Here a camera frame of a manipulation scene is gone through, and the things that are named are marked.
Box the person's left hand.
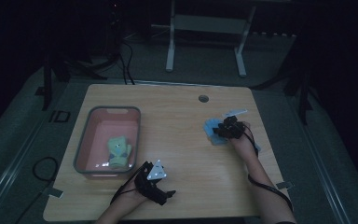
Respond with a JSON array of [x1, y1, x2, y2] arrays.
[[117, 181, 153, 208]]

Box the black floor cable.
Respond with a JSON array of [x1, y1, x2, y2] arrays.
[[13, 156, 60, 224]]

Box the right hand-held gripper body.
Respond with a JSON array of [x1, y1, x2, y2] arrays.
[[219, 108, 249, 140]]

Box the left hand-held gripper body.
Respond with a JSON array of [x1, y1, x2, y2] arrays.
[[134, 159, 170, 206]]

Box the green mitten with face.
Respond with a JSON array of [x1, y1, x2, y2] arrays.
[[106, 135, 131, 169]]

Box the black background cables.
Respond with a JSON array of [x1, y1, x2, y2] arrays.
[[117, 39, 136, 86]]

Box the white metal desk frame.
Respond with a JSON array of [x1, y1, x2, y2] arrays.
[[150, 0, 257, 78]]

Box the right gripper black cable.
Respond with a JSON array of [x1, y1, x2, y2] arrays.
[[243, 121, 295, 213]]

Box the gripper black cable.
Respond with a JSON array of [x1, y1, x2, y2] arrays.
[[243, 121, 295, 213], [109, 166, 147, 206]]

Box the black tripod stand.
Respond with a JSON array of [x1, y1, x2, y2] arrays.
[[251, 31, 315, 126], [35, 0, 122, 112]]

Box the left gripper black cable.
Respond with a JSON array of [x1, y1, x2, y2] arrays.
[[109, 166, 147, 206]]

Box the plain blue glove grey cuff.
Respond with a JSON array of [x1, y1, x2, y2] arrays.
[[202, 118, 231, 147]]

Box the pink plastic basin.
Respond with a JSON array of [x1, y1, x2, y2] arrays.
[[73, 105, 142, 181]]

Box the grey tape piece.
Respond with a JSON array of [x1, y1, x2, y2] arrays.
[[41, 186, 64, 199], [275, 181, 295, 191]]

